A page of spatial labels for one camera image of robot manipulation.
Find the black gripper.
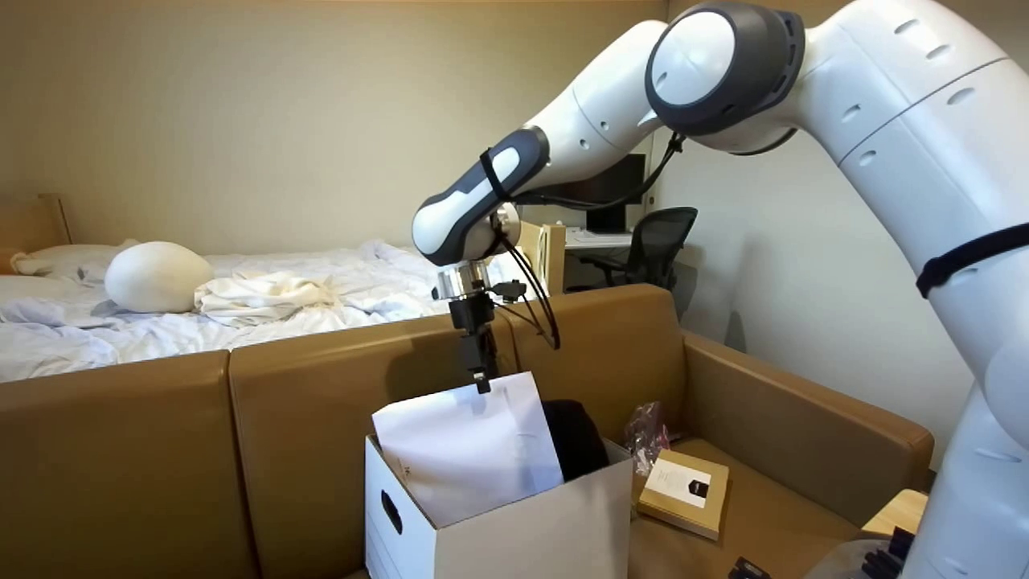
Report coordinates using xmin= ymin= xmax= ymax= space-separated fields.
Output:
xmin=430 ymin=260 xmax=532 ymax=394

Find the white paper sheet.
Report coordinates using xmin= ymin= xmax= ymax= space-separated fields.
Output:
xmin=371 ymin=370 xmax=566 ymax=531

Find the white cardboard storage box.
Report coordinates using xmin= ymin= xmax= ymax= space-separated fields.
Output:
xmin=365 ymin=431 xmax=636 ymax=579

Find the black garment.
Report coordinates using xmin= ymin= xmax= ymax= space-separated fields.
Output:
xmin=541 ymin=399 xmax=615 ymax=482

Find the white desk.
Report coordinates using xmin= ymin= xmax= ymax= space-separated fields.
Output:
xmin=559 ymin=223 xmax=636 ymax=259

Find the crinkled clear plastic bag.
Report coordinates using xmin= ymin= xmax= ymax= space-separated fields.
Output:
xmin=624 ymin=399 xmax=677 ymax=477

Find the black office chair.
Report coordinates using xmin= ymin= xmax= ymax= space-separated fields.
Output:
xmin=581 ymin=203 xmax=700 ymax=292

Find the black computer monitor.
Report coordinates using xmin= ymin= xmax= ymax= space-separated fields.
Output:
xmin=518 ymin=150 xmax=654 ymax=235

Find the white rumpled bedding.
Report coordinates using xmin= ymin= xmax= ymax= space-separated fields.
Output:
xmin=0 ymin=235 xmax=541 ymax=386

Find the small brown labelled carton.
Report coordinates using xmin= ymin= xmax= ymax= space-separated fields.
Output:
xmin=636 ymin=448 xmax=734 ymax=543

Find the round white pillow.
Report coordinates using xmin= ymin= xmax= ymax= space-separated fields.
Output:
xmin=103 ymin=237 xmax=216 ymax=317

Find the flat white pillow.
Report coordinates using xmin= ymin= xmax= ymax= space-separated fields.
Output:
xmin=6 ymin=243 xmax=126 ymax=282

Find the light wooden robot table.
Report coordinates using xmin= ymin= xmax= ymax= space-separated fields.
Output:
xmin=859 ymin=487 xmax=933 ymax=542

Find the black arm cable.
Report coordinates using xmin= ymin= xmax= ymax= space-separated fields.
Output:
xmin=481 ymin=128 xmax=689 ymax=354

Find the wooden bed frame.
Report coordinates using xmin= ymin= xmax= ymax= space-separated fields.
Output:
xmin=0 ymin=190 xmax=569 ymax=299

